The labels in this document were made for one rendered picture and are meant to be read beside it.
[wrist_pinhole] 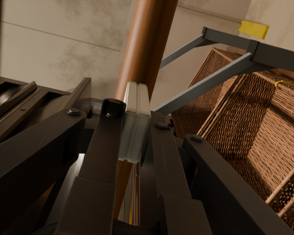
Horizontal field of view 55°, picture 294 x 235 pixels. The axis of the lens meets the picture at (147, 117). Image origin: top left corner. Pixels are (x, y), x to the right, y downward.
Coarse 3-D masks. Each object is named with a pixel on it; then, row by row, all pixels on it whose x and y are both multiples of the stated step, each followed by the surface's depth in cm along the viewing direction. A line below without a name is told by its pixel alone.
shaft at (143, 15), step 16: (144, 0) 20; (160, 0) 20; (176, 0) 21; (144, 16) 21; (160, 16) 21; (144, 32) 21; (160, 32) 21; (128, 48) 22; (144, 48) 21; (160, 48) 22; (128, 64) 22; (144, 64) 22; (160, 64) 23; (128, 80) 22; (144, 80) 22; (128, 176) 26
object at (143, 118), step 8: (144, 88) 20; (144, 96) 18; (144, 104) 17; (144, 112) 15; (136, 120) 15; (144, 120) 15; (136, 128) 15; (144, 128) 15; (136, 136) 15; (144, 136) 15; (136, 144) 16; (128, 152) 16; (136, 152) 16; (128, 160) 16; (136, 160) 16
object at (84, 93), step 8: (88, 80) 165; (80, 88) 148; (88, 88) 163; (80, 96) 140; (88, 96) 165; (72, 104) 124; (80, 104) 142; (88, 104) 168; (88, 112) 170; (48, 192) 94; (40, 200) 86; (32, 208) 79; (40, 208) 87; (24, 216) 73; (32, 216) 80; (16, 224) 68; (24, 224) 74; (32, 224) 80; (8, 232) 64; (16, 232) 69; (24, 232) 74
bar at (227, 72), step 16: (208, 32) 103; (256, 48) 58; (272, 48) 58; (240, 64) 60; (256, 64) 61; (272, 64) 60; (288, 64) 60; (208, 80) 61; (224, 80) 62; (176, 96) 64; (192, 96) 63; (160, 112) 64; (128, 192) 38; (128, 208) 35
